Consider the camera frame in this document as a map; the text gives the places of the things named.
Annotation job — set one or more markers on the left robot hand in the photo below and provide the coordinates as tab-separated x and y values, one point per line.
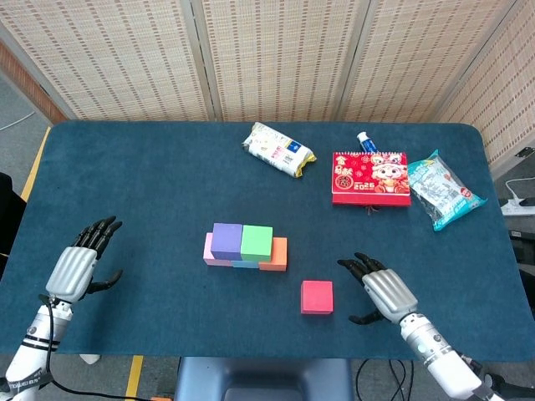
69	271

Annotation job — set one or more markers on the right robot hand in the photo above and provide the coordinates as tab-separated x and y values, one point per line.
388	294

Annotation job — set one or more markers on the orange foam cube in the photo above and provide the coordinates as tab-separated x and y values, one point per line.
279	250

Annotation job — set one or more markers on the pink foam cube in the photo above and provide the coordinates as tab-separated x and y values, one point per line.
207	250

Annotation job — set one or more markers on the green foam cube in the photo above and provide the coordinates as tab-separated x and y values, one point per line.
256	242

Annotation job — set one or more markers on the light blue foam cube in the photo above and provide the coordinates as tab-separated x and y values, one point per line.
244	264

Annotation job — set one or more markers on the purple foam cube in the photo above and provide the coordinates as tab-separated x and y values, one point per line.
225	240

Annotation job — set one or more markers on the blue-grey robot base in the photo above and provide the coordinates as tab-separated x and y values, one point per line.
263	376

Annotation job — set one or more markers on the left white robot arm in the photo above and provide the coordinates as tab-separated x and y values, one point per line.
31	351

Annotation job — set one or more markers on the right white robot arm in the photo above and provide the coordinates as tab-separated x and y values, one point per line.
443	359

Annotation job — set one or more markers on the red foam cube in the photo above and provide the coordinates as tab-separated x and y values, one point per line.
317	295

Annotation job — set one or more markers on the person in black clothes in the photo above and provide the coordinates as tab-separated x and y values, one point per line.
10	213

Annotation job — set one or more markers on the white shoe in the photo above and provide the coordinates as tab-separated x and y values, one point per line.
90	358

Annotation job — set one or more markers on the dark teal table cover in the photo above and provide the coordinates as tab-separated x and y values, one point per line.
125	175

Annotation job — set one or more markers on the red desk calendar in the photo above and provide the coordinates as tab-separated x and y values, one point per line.
370	179

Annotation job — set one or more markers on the teal clear snack bag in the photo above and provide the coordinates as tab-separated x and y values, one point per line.
443	190

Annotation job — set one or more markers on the black case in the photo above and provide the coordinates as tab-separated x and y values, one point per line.
522	246

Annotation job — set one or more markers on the black floor stand foot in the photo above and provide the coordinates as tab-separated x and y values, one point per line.
505	383

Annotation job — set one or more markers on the blue white tube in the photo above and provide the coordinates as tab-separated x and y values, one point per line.
368	143

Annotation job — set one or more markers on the white power strip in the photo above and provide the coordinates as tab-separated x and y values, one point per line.
516	207

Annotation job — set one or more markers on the white snack packet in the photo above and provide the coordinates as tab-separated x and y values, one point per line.
276	150

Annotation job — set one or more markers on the woven bamboo folding screen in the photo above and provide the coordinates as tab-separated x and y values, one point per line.
271	62

